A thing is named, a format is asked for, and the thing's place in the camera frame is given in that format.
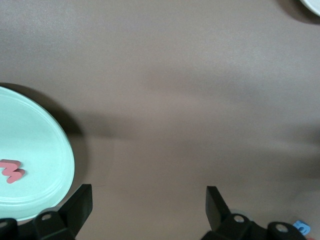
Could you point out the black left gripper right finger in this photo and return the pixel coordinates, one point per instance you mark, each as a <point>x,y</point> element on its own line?
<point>220,220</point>

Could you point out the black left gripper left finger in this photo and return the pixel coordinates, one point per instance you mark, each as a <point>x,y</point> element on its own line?
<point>75,215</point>

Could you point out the red foam letter w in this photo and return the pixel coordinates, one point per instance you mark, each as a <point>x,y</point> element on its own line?
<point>11,172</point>

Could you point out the green plate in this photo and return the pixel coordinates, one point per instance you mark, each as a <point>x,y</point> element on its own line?
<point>30,130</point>

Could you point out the beige plate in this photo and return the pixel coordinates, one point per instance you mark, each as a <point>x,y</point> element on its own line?
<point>312,5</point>

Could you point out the blue foam letter g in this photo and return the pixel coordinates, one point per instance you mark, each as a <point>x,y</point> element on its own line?
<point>303,227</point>

